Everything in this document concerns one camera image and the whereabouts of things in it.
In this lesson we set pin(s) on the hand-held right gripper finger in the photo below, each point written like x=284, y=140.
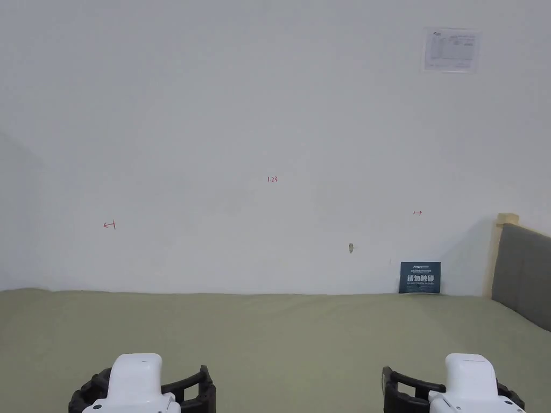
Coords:
x=400, y=396
x=512, y=396

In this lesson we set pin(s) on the dark blue printed card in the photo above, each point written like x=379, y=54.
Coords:
x=419, y=278

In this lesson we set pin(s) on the bed with pale green sheet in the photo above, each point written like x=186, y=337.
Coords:
x=275, y=335

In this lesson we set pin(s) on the grey padded headboard, wooden frame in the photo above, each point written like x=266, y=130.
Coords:
x=523, y=275

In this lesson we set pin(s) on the white printed paper sheet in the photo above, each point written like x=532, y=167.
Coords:
x=451, y=50

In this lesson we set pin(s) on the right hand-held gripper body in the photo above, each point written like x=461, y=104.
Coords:
x=471, y=383

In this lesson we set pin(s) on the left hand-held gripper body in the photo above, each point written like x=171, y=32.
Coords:
x=133, y=383

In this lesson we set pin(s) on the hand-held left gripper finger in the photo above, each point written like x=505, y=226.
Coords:
x=202, y=393
x=88, y=389

